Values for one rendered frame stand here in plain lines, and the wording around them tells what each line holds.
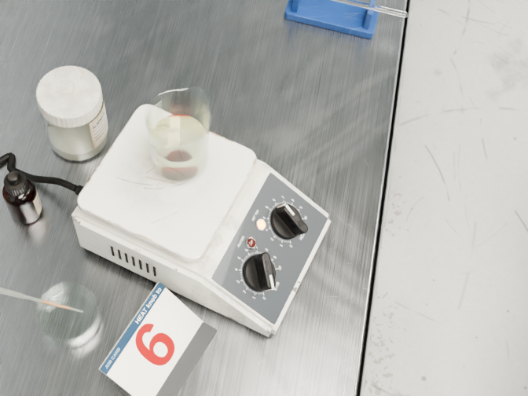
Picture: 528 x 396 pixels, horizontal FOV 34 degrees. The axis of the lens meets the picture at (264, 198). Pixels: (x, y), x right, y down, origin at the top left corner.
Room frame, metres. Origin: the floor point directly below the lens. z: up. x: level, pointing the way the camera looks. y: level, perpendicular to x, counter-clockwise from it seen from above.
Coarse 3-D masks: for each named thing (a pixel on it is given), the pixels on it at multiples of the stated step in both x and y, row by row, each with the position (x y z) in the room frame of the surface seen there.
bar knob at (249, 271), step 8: (256, 256) 0.30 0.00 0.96; (264, 256) 0.30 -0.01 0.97; (248, 264) 0.29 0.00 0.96; (256, 264) 0.30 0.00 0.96; (264, 264) 0.29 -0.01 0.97; (272, 264) 0.30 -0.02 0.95; (248, 272) 0.29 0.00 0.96; (256, 272) 0.29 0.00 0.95; (264, 272) 0.29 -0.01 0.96; (272, 272) 0.29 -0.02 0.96; (248, 280) 0.28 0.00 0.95; (256, 280) 0.28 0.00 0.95; (264, 280) 0.28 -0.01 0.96; (272, 280) 0.28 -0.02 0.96; (256, 288) 0.28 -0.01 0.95; (264, 288) 0.28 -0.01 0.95; (272, 288) 0.28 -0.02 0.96
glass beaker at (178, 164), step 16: (160, 96) 0.39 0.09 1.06; (176, 96) 0.39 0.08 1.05; (192, 96) 0.39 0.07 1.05; (160, 112) 0.38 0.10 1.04; (176, 112) 0.39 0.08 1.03; (192, 112) 0.39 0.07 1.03; (208, 112) 0.38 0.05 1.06; (208, 128) 0.36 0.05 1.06; (160, 144) 0.34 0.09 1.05; (192, 144) 0.35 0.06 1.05; (208, 144) 0.37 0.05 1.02; (160, 160) 0.35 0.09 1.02; (176, 160) 0.34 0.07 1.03; (192, 160) 0.35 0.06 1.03; (160, 176) 0.35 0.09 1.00; (176, 176) 0.34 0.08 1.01; (192, 176) 0.35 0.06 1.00
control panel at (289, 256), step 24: (264, 192) 0.36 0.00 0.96; (288, 192) 0.37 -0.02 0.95; (264, 216) 0.34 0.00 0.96; (312, 216) 0.36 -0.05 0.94; (240, 240) 0.31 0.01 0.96; (264, 240) 0.32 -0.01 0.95; (288, 240) 0.33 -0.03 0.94; (312, 240) 0.34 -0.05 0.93; (240, 264) 0.29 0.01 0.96; (288, 264) 0.31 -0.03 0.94; (240, 288) 0.27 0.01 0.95; (288, 288) 0.29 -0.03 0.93; (264, 312) 0.26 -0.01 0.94
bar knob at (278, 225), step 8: (280, 208) 0.35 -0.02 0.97; (288, 208) 0.35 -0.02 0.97; (272, 216) 0.34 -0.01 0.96; (280, 216) 0.34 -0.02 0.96; (288, 216) 0.34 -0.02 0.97; (296, 216) 0.34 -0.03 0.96; (272, 224) 0.34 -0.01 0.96; (280, 224) 0.34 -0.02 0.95; (288, 224) 0.34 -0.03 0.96; (296, 224) 0.34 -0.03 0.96; (304, 224) 0.34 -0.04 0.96; (280, 232) 0.33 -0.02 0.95; (288, 232) 0.33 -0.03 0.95; (296, 232) 0.33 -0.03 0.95; (304, 232) 0.33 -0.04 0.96
